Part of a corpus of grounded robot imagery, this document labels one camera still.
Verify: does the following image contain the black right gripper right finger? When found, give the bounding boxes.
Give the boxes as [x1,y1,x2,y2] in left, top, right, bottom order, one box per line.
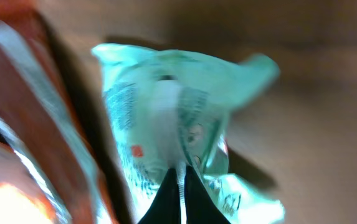
[184,166,230,224]

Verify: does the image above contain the orange white snack packet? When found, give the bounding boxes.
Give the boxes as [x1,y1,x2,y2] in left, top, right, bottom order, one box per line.
[0,142,57,224]

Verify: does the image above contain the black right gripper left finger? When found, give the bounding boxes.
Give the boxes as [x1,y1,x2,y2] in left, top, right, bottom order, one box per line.
[138,169,181,224]

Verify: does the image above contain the teal snack packet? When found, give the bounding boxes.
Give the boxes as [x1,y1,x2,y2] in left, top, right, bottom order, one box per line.
[92,44,285,223]

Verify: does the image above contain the brown orange snack packet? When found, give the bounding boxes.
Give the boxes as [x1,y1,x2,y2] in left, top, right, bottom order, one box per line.
[0,12,116,223]

